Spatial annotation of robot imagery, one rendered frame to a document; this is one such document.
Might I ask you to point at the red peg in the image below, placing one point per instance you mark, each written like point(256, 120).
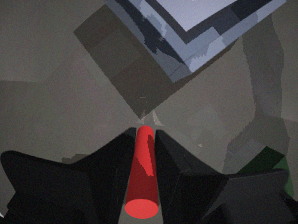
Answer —
point(141, 199)

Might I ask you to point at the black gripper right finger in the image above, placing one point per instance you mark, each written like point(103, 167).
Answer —
point(190, 191)

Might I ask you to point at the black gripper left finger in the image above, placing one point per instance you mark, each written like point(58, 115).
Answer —
point(96, 184)

